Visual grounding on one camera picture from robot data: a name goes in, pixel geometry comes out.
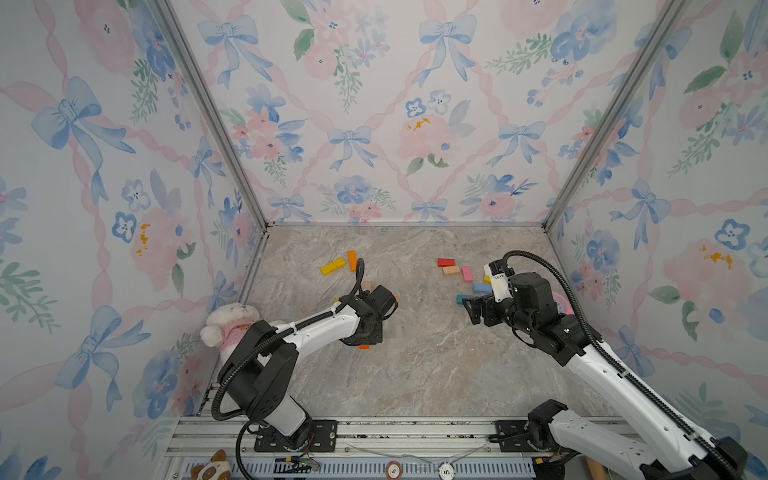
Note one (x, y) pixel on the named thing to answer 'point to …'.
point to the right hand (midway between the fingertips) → (481, 294)
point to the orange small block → (352, 260)
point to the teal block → (461, 297)
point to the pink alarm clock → (563, 307)
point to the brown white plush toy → (218, 468)
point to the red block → (446, 262)
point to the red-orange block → (365, 347)
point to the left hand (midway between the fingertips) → (371, 335)
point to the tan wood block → (451, 270)
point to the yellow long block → (333, 266)
